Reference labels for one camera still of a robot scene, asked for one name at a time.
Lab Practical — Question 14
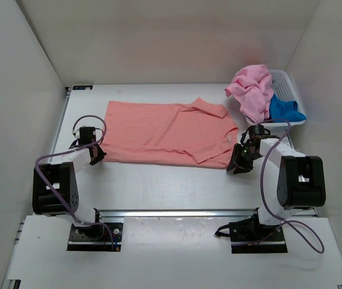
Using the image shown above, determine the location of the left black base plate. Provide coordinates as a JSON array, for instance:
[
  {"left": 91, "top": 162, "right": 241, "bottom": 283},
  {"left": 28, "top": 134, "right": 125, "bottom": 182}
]
[{"left": 67, "top": 222, "right": 123, "bottom": 252}]

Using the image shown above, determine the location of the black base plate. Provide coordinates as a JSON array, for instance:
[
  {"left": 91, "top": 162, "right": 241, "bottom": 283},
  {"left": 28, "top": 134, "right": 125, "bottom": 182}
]
[
  {"left": 214, "top": 218, "right": 288, "bottom": 254},
  {"left": 67, "top": 222, "right": 123, "bottom": 252}
]

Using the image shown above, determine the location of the salmon pink t shirt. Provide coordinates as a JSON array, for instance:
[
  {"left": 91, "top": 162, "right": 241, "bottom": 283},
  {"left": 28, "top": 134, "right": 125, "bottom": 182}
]
[{"left": 101, "top": 98, "right": 238, "bottom": 169}]

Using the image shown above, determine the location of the aluminium table edge rail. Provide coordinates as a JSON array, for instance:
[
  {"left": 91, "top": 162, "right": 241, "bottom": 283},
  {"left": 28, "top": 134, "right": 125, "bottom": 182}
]
[{"left": 98, "top": 207, "right": 316, "bottom": 218}]

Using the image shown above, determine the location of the blue t shirt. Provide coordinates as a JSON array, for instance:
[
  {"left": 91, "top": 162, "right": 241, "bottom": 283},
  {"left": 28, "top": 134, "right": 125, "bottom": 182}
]
[{"left": 269, "top": 94, "right": 306, "bottom": 122}]

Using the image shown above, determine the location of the light pink t shirt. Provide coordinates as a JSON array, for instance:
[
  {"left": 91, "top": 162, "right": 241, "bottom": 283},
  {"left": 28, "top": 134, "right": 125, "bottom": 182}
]
[{"left": 225, "top": 64, "right": 274, "bottom": 123}]

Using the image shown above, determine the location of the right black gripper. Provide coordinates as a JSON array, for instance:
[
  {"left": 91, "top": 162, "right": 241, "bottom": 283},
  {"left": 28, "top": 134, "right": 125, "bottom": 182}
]
[{"left": 228, "top": 144, "right": 263, "bottom": 175}]

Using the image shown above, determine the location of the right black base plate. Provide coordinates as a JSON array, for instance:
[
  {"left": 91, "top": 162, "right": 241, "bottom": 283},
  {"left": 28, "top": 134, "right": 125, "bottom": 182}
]
[{"left": 214, "top": 218, "right": 288, "bottom": 254}]

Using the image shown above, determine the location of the white plastic laundry basket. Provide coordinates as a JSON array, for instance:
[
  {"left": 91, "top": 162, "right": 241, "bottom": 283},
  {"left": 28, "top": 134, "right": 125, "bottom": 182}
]
[{"left": 245, "top": 69, "right": 305, "bottom": 125}]

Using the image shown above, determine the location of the blue label sticker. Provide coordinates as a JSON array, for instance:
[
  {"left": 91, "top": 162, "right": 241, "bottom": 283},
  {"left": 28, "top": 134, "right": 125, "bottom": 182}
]
[{"left": 72, "top": 85, "right": 93, "bottom": 90}]

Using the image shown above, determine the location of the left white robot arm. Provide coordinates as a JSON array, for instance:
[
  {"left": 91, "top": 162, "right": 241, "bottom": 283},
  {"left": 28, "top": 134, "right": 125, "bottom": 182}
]
[{"left": 32, "top": 126, "right": 107, "bottom": 240}]

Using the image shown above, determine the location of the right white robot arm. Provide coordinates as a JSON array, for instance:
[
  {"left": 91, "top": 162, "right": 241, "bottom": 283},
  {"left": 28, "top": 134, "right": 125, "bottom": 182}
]
[{"left": 226, "top": 124, "right": 326, "bottom": 241}]

